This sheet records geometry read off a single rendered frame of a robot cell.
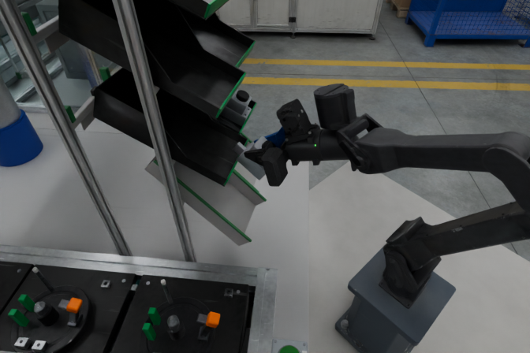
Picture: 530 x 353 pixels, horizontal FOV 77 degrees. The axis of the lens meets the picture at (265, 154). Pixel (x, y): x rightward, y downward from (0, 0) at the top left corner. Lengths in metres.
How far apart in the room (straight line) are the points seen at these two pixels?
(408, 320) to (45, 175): 1.17
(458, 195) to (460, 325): 1.68
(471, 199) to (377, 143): 2.10
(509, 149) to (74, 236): 1.03
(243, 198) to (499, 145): 0.59
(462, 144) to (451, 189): 2.14
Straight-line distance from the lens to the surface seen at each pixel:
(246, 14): 4.46
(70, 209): 1.21
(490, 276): 1.09
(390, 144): 0.52
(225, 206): 0.82
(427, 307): 0.73
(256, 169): 0.67
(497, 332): 1.01
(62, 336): 0.82
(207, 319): 0.66
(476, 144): 0.47
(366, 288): 0.71
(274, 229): 1.00
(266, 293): 0.80
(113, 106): 0.66
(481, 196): 2.66
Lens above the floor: 1.66
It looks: 41 degrees down
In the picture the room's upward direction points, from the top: straight up
